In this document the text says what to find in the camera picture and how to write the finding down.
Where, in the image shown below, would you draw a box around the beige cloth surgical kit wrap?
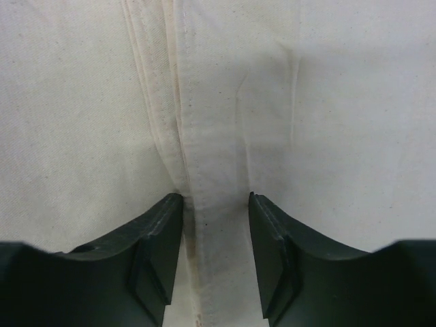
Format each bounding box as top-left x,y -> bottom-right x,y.
1,1 -> 435,326

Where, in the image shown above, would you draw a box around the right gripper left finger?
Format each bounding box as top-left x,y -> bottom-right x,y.
1,193 -> 183,326

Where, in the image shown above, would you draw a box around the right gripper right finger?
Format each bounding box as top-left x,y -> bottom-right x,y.
249,193 -> 435,326

